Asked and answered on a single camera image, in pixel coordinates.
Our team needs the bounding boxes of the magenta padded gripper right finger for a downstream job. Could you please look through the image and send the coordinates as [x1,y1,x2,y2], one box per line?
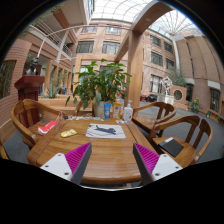
[133,143,182,185]

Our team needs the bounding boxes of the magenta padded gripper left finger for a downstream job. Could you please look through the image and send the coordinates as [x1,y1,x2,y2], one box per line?
[41,143,92,185]

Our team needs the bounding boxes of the black notebook on chair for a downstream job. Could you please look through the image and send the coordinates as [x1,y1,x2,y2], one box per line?
[159,137,183,157]

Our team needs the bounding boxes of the right front wooden armchair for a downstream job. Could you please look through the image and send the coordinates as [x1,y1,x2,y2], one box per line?
[148,115,213,168]

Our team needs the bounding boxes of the wooden armchair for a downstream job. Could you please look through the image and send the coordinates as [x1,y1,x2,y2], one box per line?
[148,115,213,168]
[132,102,176,133]
[11,99,65,148]

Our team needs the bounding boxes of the wooden table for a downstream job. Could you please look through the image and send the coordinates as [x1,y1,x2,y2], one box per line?
[27,117,162,186]

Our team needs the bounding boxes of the red and white packet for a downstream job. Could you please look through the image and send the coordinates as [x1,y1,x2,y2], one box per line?
[38,121,57,135]

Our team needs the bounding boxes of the right rear wooden armchair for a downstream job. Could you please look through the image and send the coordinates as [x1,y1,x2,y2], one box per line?
[132,102,176,133]

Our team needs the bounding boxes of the clear sanitizer pump bottle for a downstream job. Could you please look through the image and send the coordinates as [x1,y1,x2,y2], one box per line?
[123,101,133,123]

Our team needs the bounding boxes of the yellow bottle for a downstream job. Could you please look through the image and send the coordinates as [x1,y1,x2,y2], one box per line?
[113,102,122,119]

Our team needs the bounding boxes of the blue tube container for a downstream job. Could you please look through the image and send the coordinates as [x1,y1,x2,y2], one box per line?
[104,103,111,120]

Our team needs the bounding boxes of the left wooden armchair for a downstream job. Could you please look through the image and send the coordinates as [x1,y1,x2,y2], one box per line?
[11,99,65,148]

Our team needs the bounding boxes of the green potted plant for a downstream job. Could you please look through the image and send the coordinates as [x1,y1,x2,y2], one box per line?
[66,59,132,115]

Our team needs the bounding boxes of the white sculpture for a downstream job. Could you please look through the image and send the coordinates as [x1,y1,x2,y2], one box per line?
[157,76,174,105]

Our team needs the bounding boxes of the dark bust statue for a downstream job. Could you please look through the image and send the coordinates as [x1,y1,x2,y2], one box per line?
[25,57,38,75]

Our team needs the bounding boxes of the red wooden pedestal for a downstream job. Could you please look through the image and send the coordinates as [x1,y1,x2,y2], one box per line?
[14,75,45,101]

